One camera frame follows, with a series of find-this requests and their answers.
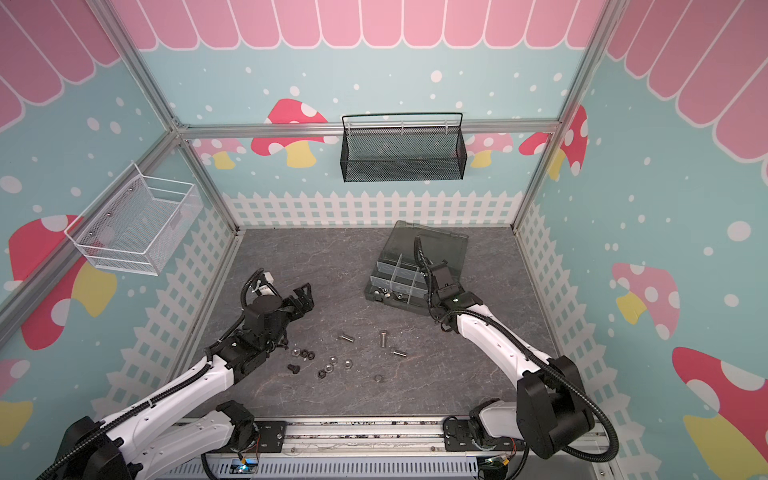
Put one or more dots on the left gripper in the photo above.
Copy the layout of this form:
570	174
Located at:
306	301

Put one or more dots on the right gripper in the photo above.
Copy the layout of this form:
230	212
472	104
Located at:
437	275

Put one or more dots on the grey compartment organizer box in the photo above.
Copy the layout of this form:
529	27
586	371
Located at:
397	269

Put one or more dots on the silver bolts cluster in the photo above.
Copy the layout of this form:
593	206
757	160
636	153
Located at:
387	294

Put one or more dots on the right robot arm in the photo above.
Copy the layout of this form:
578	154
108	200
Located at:
552	411

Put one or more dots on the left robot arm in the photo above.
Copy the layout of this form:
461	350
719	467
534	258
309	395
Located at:
86	452

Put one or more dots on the silver nut pair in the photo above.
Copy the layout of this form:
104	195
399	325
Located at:
335	363

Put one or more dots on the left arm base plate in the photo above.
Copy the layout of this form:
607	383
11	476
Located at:
262	436

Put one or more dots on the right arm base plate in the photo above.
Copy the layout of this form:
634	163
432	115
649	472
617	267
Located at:
462	435

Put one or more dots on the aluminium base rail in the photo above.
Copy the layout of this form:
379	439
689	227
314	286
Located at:
360	435

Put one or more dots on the black mesh wall basket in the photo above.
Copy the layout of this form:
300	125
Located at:
403	147

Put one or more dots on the white slotted cable duct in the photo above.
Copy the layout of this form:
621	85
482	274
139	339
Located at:
328	468

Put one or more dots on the white mesh wall basket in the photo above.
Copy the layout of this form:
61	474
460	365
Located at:
136	227

